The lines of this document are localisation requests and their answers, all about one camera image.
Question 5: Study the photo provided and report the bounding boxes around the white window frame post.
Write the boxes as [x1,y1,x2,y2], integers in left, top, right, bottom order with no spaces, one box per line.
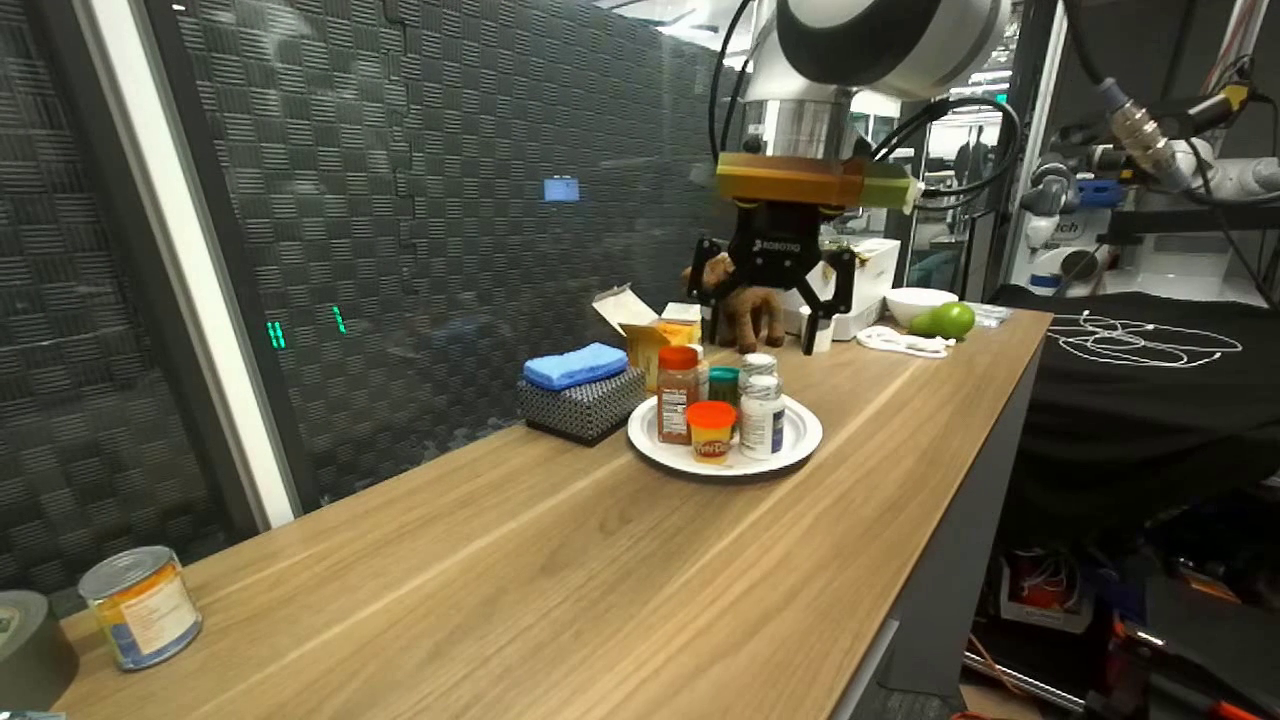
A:
[77,0,297,532]

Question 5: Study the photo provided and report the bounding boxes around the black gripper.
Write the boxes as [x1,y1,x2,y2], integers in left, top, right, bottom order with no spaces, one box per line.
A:
[681,203,865,358]

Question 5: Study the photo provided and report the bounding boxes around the white bowl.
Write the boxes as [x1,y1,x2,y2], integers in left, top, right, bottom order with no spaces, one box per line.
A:
[883,282,964,337]

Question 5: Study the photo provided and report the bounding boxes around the thick black cable metal connector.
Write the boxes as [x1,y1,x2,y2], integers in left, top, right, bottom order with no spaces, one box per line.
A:
[1085,62,1280,315]

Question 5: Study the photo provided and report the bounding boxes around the labelled tin can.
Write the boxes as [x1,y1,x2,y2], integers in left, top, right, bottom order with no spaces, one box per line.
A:
[74,539,207,676]

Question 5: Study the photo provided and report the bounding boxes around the white coiled cable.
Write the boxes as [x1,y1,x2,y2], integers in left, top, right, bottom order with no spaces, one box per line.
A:
[1048,306,1248,370]

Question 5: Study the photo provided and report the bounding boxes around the small yellow tub orange lid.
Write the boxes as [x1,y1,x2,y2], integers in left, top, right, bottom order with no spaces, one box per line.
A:
[683,395,741,459]

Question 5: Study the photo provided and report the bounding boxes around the black covered table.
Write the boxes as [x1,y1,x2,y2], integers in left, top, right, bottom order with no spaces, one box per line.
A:
[993,282,1280,535]

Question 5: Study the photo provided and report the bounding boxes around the brown plush moose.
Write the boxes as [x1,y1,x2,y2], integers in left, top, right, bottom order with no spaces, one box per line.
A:
[702,248,803,350]

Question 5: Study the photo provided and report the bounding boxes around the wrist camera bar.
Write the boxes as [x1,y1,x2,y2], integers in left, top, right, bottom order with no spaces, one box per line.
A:
[711,149,929,217]

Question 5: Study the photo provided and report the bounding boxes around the white paper plate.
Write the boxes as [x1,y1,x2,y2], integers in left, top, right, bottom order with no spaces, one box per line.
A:
[624,388,830,479]

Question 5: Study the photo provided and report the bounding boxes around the blue folded cloth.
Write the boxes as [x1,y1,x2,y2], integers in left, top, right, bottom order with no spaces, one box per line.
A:
[520,339,632,395]

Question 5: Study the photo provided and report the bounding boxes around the open yellow tea box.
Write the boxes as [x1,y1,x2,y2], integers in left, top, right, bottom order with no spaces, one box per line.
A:
[588,282,707,391]

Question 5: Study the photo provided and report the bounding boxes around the thin black looped cable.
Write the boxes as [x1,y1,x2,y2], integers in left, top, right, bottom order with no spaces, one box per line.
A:
[704,0,1032,203]

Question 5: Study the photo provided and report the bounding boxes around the white crumpled cloth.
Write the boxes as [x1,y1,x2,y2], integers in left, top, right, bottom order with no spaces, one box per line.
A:
[852,319,956,358]

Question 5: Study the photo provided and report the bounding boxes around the green apple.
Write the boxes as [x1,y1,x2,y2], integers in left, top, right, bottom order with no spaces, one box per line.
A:
[903,300,979,342]

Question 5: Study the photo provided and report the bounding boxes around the large white cylindrical container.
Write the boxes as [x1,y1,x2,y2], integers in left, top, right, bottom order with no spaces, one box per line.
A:
[831,237,903,339]

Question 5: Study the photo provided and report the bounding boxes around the white bin red contents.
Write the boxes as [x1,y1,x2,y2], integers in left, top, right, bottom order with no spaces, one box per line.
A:
[996,552,1100,636]

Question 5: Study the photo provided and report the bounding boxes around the brown spice jar orange lid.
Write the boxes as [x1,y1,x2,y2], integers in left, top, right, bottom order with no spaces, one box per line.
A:
[653,342,707,447]

